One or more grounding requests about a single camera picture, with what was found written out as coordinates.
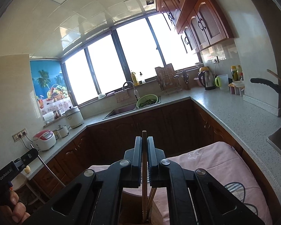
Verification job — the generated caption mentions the yellow oil bottle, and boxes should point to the yellow oil bottle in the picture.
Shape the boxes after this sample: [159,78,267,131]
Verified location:
[131,71,140,87]

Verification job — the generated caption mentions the pink printed blanket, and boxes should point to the pink printed blanket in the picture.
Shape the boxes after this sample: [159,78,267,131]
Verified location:
[88,141,273,225]

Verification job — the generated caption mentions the white pitcher with green handle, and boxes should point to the white pitcher with green handle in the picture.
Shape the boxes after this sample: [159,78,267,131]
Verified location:
[215,74,229,90]

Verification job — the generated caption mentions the spice jar set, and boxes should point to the spice jar set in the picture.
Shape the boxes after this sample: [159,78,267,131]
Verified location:
[228,82,245,97]

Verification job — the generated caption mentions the metal ladle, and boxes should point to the metal ladle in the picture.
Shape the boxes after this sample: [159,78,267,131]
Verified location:
[38,156,66,189]

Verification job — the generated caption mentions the steel stove top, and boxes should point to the steel stove top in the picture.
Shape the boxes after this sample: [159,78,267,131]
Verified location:
[267,125,281,158]

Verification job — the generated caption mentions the metal kitchen faucet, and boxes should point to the metal kitchen faucet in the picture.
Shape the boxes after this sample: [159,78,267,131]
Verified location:
[122,81,140,101]

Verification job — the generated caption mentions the wall poster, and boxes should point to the wall poster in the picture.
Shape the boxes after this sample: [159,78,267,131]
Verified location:
[30,60,74,117]

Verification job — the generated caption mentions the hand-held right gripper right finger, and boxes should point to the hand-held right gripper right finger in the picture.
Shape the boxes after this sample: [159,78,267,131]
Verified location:
[147,136,265,225]

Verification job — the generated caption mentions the wooden wall cabinets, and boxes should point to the wooden wall cabinets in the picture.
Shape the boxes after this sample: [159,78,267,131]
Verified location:
[155,0,235,54]

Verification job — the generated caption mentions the person's left hand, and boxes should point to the person's left hand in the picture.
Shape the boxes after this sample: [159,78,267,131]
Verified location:
[0,190,31,224]

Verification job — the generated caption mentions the large white cooker pot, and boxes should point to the large white cooker pot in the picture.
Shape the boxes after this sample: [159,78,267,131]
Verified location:
[65,106,85,129]

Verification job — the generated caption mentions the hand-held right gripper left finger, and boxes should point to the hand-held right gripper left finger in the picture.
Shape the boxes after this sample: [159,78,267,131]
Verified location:
[26,136,143,225]

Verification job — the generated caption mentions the red and white rice cooker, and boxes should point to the red and white rice cooker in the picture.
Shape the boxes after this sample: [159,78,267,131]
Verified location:
[33,129,57,151]

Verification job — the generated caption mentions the metal dish rack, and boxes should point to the metal dish rack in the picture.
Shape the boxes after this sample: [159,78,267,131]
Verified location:
[157,71,183,95]

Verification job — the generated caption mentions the kitchen window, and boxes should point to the kitchen window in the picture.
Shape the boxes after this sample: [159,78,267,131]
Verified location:
[62,13,200,106]

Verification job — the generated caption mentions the wooden base cabinets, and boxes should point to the wooden base cabinets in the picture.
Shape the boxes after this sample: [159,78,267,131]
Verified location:
[33,98,275,194]

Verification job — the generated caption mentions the black power cord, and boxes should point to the black power cord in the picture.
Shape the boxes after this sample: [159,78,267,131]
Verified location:
[21,134,35,150]

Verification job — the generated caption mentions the light wooden chopstick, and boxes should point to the light wooden chopstick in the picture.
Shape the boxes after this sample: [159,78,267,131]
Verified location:
[142,130,148,224]

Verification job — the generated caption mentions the steel electric kettle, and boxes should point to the steel electric kettle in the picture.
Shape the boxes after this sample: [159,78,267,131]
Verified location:
[198,67,217,91]

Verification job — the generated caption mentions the wooden utensil holder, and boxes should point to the wooden utensil holder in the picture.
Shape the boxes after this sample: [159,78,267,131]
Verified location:
[121,187,165,225]

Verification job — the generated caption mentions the wooden cutting board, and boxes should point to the wooden cutting board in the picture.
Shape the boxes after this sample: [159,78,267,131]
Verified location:
[155,65,175,80]

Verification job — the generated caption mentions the wall socket strip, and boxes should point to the wall socket strip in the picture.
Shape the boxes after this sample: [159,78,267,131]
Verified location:
[12,128,28,142]

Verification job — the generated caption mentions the knife holder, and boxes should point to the knife holder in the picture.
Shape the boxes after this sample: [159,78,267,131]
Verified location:
[181,69,191,91]

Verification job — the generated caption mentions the wooden spatula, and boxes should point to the wooden spatula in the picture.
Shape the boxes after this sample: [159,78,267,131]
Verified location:
[266,69,281,85]

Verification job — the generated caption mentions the steel kitchen sink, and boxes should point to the steel kitchen sink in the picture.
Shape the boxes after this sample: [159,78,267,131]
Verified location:
[102,96,162,120]

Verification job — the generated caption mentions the green colander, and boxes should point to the green colander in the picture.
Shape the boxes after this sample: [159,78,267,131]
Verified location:
[136,95,159,109]

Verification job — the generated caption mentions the small white cooker pot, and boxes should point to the small white cooker pot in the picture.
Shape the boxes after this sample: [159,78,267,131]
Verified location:
[57,125,70,138]

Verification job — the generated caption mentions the white tissue roll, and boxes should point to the white tissue roll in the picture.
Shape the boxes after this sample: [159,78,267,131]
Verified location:
[43,112,55,124]

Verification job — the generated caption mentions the black pan handle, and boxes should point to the black pan handle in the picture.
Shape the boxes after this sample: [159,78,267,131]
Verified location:
[250,78,281,96]

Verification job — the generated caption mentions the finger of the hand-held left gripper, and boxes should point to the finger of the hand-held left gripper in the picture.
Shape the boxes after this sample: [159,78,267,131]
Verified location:
[14,148,39,169]

